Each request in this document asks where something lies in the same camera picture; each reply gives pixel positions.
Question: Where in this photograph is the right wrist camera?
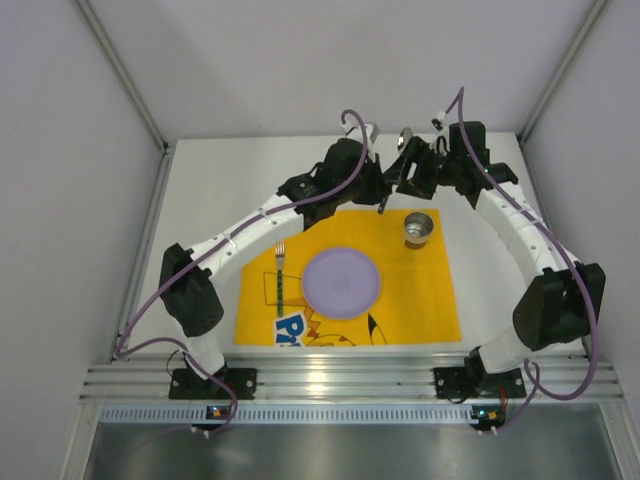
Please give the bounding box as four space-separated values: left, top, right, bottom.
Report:
431 111 449 155

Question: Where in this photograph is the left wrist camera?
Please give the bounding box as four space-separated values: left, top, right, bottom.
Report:
342 120 379 162

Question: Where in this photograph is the aluminium front rail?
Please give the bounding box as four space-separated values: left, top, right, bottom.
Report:
79 352 624 404

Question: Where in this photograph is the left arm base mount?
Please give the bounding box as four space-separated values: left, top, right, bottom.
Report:
168 367 258 400

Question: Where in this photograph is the fork with green handle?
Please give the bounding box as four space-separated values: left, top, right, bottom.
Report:
275 241 285 318

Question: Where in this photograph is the purple plastic plate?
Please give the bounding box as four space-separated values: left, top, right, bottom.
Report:
301 247 382 320

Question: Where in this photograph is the grey slotted cable duct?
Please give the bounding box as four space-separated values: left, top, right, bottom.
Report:
100 404 504 426

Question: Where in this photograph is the right aluminium frame post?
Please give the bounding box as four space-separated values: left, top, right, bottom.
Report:
517 0 614 146

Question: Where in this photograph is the small metal cup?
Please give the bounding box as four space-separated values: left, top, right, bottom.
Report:
403 211 435 249

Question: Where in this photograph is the aluminium frame post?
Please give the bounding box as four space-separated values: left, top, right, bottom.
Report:
71 0 168 151
517 0 614 146

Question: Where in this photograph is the yellow Pikachu cloth placemat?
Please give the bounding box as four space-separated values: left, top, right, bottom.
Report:
235 210 461 347

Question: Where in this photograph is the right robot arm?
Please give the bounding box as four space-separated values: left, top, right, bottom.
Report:
384 121 606 375

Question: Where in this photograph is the left aluminium frame post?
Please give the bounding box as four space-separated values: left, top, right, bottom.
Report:
71 0 168 151

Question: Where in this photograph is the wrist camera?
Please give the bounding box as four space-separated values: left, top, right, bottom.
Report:
431 111 449 155
342 120 379 162

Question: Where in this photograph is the spoon with green handle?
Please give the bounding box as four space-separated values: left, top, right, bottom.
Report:
377 127 414 215

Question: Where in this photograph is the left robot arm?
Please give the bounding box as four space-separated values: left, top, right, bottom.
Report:
159 138 390 379

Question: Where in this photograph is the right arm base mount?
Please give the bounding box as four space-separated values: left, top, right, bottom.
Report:
433 347 527 404

